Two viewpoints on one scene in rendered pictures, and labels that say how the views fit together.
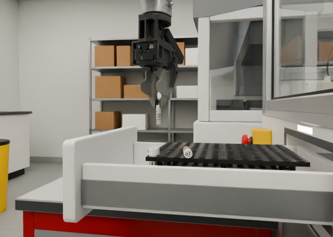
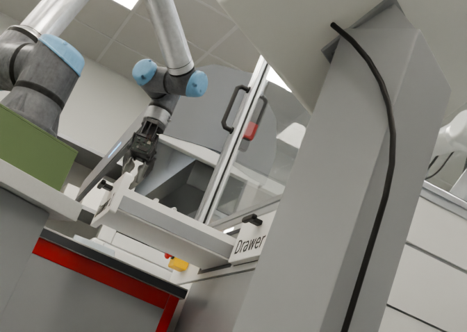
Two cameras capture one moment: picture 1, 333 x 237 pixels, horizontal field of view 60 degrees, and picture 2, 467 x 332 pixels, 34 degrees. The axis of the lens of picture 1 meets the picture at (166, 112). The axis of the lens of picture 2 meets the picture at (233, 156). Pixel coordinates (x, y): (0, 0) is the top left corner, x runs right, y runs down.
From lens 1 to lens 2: 164 cm
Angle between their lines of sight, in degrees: 31
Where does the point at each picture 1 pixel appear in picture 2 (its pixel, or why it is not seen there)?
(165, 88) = (140, 176)
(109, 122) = not seen: outside the picture
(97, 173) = (132, 196)
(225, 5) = (179, 130)
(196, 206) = (176, 230)
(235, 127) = (135, 262)
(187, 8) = not seen: hidden behind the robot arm
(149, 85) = (127, 168)
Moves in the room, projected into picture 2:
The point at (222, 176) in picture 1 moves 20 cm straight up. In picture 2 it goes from (192, 221) to (220, 153)
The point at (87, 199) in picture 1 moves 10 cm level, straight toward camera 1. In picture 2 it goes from (122, 205) to (146, 208)
